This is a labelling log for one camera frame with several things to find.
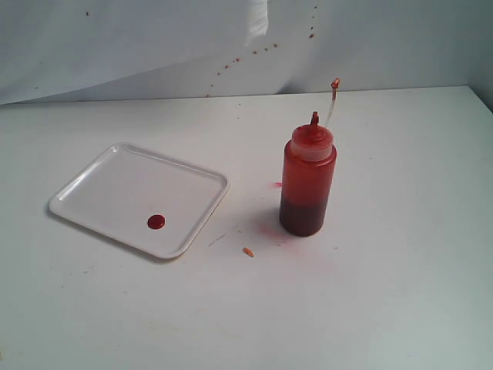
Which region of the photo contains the red sauce squeeze bottle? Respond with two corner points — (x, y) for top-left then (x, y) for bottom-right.
(279, 78), (340, 237)

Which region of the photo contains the white square plastic tray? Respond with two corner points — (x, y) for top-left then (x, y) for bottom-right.
(49, 143), (230, 260)

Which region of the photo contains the red sauce blob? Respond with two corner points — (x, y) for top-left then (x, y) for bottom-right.
(147, 214), (166, 230)

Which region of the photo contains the small orange crumb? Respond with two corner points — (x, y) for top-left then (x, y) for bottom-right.
(243, 247), (254, 257)

